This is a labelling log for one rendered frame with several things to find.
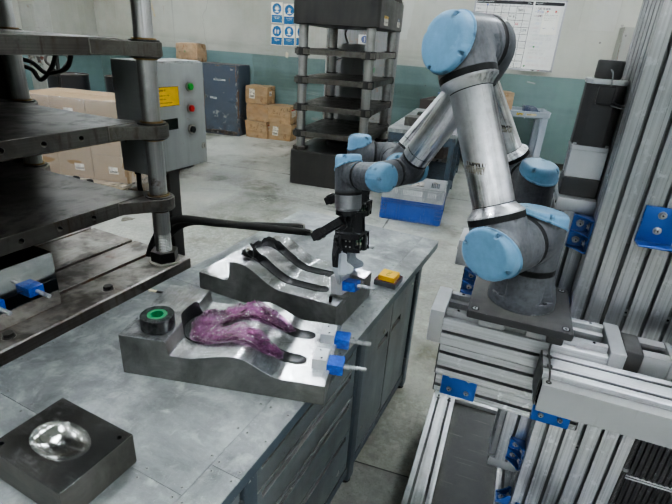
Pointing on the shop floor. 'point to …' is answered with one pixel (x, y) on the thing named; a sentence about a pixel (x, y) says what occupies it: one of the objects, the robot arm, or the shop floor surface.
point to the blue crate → (411, 211)
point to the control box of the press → (176, 75)
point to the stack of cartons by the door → (268, 114)
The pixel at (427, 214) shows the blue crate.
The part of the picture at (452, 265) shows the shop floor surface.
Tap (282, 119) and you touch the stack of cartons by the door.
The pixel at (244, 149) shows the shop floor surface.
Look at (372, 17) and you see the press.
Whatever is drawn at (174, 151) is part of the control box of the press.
